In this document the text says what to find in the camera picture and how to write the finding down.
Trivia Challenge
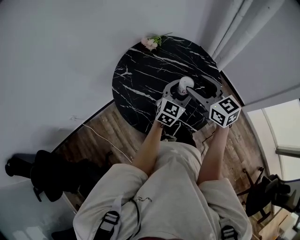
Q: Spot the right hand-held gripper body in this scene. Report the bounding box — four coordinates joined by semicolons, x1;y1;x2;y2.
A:
199;92;242;129

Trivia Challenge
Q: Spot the person's left forearm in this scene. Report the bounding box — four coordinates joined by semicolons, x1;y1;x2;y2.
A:
132;121;165;178

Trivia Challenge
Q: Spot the round black marble table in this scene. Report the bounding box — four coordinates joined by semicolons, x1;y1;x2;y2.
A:
112;35;222;135

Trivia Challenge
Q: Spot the grey strap with black buckle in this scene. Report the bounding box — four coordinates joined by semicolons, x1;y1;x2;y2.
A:
217;217;237;240
93;195;124;240

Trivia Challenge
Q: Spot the window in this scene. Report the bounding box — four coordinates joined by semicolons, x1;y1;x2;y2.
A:
247;98;300;181

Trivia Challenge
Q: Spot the pink artificial flower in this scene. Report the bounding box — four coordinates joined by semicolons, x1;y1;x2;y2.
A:
141;32;173;52

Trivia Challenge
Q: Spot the white curtain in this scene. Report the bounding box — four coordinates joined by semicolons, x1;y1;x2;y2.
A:
207;0;277;72

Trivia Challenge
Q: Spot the light wooden desk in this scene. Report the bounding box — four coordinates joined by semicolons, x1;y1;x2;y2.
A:
255;208;300;240

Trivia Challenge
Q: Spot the white plastic cup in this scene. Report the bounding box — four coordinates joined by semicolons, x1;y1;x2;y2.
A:
178;76;195;96

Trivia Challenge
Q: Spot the person's right forearm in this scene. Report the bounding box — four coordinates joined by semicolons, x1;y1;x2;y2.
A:
196;124;230;185

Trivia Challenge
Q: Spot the white cable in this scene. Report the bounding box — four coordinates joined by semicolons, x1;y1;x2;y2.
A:
82;123;134;163

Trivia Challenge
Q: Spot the black mesh office chair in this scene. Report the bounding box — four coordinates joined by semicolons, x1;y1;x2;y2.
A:
30;150;111;202
236;167;300;223
6;153;36;178

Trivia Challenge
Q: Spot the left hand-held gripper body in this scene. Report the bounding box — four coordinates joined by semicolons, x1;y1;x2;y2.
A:
156;92;188;127

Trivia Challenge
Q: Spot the person's light shirt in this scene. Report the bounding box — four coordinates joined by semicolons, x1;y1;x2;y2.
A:
72;142;254;240

